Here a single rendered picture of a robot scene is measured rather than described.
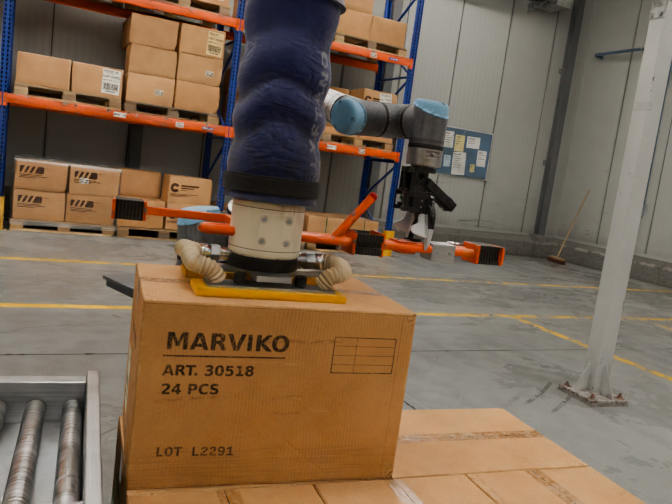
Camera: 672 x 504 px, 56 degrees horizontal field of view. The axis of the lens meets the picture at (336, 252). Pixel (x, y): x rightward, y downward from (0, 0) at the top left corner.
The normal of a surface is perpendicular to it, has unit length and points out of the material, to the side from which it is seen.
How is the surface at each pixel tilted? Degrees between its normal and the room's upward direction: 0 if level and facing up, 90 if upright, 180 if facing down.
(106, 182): 90
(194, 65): 87
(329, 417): 90
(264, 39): 75
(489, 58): 90
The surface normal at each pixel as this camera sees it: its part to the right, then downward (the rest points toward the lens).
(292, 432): 0.33, 0.17
